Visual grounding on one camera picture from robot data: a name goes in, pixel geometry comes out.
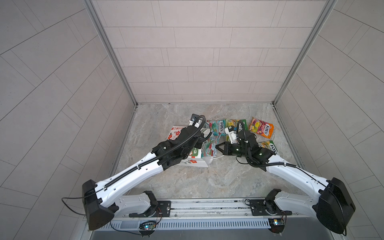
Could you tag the right circuit board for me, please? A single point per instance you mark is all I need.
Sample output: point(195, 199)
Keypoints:
point(277, 226)

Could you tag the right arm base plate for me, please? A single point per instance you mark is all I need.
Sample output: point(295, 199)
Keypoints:
point(262, 207)

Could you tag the white slotted cable duct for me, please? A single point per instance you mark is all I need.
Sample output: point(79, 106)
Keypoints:
point(191, 224)

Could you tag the left circuit board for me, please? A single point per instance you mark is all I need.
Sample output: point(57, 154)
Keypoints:
point(148, 226)

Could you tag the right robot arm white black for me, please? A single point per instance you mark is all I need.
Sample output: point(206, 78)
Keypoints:
point(326, 200)

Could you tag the green Fox's candy packet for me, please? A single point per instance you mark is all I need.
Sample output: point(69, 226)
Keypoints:
point(269, 145)
point(234, 123)

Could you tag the aluminium mounting rail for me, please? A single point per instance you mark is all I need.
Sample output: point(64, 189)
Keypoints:
point(195, 208)

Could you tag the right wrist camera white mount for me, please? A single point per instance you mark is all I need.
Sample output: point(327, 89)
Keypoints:
point(231, 133)

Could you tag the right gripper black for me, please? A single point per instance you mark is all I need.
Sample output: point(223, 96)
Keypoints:
point(227, 146)

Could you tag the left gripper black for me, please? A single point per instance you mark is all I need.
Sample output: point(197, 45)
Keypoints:
point(199, 136)

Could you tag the circuit board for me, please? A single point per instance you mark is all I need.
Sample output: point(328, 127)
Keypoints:
point(148, 226)
point(277, 226)

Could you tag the teal snack packet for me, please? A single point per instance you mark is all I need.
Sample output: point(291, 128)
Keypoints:
point(217, 127)

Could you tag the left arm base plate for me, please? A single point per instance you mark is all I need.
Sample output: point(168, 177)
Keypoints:
point(162, 209)

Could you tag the orange Fox's candy packet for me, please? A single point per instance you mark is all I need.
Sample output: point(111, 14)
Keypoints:
point(261, 128)

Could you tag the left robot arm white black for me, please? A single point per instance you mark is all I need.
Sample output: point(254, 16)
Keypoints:
point(105, 199)

